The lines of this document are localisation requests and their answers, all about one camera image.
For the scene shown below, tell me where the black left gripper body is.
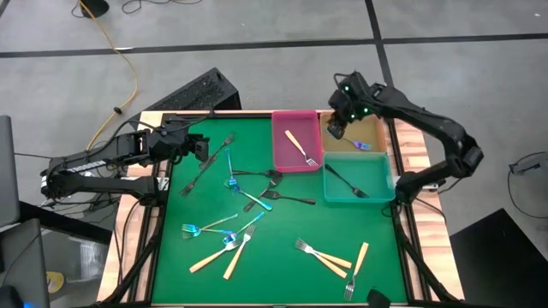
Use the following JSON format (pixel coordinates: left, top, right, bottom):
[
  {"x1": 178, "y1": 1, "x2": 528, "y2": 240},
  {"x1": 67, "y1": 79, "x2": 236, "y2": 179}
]
[{"x1": 169, "y1": 127, "x2": 211, "y2": 163}]

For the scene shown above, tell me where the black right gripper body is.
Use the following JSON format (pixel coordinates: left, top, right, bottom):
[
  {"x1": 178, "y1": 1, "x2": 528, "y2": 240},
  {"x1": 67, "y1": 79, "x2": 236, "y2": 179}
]
[{"x1": 328, "y1": 87, "x2": 360, "y2": 127}]

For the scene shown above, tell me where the iridescent rainbow fork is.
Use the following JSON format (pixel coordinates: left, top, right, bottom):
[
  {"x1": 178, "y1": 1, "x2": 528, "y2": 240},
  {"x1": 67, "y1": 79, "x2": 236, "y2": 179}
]
[
  {"x1": 223, "y1": 179, "x2": 274, "y2": 212},
  {"x1": 181, "y1": 213, "x2": 239, "y2": 234},
  {"x1": 342, "y1": 135, "x2": 372, "y2": 151},
  {"x1": 221, "y1": 211, "x2": 265, "y2": 246},
  {"x1": 181, "y1": 228, "x2": 235, "y2": 240},
  {"x1": 225, "y1": 147, "x2": 240, "y2": 194}
]

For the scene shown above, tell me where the black metal fork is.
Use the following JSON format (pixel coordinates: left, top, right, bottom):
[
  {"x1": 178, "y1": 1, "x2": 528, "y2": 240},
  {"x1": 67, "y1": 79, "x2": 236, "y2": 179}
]
[
  {"x1": 178, "y1": 159, "x2": 216, "y2": 198},
  {"x1": 260, "y1": 190, "x2": 317, "y2": 206},
  {"x1": 198, "y1": 133, "x2": 236, "y2": 169},
  {"x1": 324, "y1": 163, "x2": 370, "y2": 199},
  {"x1": 242, "y1": 175, "x2": 283, "y2": 214},
  {"x1": 231, "y1": 169, "x2": 283, "y2": 180}
]

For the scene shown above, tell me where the wooden handled silver fork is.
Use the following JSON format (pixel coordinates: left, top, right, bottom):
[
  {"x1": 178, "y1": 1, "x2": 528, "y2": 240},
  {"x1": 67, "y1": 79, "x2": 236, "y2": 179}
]
[
  {"x1": 342, "y1": 241, "x2": 370, "y2": 302},
  {"x1": 294, "y1": 237, "x2": 353, "y2": 270},
  {"x1": 188, "y1": 238, "x2": 244, "y2": 274},
  {"x1": 295, "y1": 239, "x2": 348, "y2": 280},
  {"x1": 222, "y1": 223, "x2": 257, "y2": 281},
  {"x1": 284, "y1": 129, "x2": 320, "y2": 168}
]

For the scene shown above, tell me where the pink plastic bin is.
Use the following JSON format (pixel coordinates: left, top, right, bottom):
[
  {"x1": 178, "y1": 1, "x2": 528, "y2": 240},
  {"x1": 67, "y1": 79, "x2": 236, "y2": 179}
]
[{"x1": 271, "y1": 110, "x2": 325, "y2": 174}]

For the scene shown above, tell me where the teal plastic bin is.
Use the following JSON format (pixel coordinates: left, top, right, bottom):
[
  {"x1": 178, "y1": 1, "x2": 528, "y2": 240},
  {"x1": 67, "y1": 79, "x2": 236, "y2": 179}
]
[{"x1": 322, "y1": 151, "x2": 396, "y2": 204}]

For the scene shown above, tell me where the black computer case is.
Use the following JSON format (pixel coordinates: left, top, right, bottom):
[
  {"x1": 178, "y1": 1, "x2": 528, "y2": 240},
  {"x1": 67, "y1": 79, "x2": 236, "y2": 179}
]
[{"x1": 128, "y1": 67, "x2": 243, "y2": 129}]

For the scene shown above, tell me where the green table mat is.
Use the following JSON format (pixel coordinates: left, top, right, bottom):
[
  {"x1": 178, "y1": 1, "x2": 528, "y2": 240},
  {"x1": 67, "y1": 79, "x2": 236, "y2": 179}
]
[{"x1": 152, "y1": 117, "x2": 408, "y2": 305}]

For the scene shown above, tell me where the black rounded object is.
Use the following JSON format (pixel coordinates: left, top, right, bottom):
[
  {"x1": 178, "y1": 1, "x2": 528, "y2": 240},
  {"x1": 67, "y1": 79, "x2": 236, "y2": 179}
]
[{"x1": 366, "y1": 288, "x2": 391, "y2": 308}]

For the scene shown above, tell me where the black round stand base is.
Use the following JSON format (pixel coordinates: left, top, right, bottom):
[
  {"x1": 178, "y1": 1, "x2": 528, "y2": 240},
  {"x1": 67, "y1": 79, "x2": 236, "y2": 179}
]
[{"x1": 79, "y1": 0, "x2": 110, "y2": 20}]

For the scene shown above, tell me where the small grey device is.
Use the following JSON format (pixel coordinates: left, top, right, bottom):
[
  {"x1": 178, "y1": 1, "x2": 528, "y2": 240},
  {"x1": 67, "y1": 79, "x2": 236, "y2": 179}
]
[{"x1": 508, "y1": 160, "x2": 539, "y2": 175}]

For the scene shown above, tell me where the grey flat panel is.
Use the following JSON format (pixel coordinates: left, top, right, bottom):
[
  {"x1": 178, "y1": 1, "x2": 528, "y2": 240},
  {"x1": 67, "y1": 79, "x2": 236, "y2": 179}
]
[
  {"x1": 0, "y1": 115, "x2": 21, "y2": 228},
  {"x1": 0, "y1": 217, "x2": 51, "y2": 308}
]

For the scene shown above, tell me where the yellow round sticker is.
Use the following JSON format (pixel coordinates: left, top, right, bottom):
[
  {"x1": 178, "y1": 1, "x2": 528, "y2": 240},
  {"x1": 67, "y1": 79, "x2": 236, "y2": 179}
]
[{"x1": 45, "y1": 270, "x2": 65, "y2": 294}]

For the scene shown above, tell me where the large black box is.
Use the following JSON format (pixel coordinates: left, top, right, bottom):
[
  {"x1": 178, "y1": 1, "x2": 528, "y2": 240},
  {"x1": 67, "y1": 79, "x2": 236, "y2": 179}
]
[{"x1": 449, "y1": 208, "x2": 548, "y2": 308}]

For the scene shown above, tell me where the yellow floor cable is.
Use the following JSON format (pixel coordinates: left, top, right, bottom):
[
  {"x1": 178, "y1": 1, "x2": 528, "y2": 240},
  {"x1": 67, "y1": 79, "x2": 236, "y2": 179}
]
[{"x1": 76, "y1": 0, "x2": 140, "y2": 151}]

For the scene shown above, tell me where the black table frame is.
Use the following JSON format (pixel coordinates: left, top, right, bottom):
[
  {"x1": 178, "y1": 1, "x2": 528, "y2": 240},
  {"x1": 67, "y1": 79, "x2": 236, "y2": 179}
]
[{"x1": 100, "y1": 110, "x2": 463, "y2": 308}]

